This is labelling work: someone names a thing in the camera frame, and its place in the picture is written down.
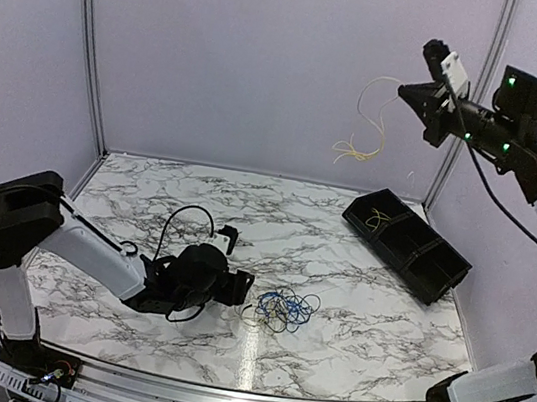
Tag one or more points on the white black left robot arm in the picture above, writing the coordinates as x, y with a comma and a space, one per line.
35, 214

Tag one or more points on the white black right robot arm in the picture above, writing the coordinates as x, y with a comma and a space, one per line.
506, 136

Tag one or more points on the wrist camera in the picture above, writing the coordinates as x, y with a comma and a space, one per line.
443, 64
225, 239

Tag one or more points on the aluminium corner post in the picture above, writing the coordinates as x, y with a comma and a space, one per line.
477, 95
92, 76

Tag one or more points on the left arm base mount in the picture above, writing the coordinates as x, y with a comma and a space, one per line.
34, 358

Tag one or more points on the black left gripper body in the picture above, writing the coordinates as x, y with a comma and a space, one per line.
196, 298

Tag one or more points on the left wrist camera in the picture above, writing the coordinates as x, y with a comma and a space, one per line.
225, 239

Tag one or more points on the aluminium left corner post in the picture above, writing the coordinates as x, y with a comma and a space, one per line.
92, 76

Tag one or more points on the black compartment tray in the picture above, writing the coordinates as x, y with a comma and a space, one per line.
425, 261

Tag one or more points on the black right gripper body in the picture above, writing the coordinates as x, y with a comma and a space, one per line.
439, 130

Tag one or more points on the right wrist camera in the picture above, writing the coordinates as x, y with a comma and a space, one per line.
443, 64

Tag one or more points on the aluminium right corner post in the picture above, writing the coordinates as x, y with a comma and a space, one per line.
477, 95

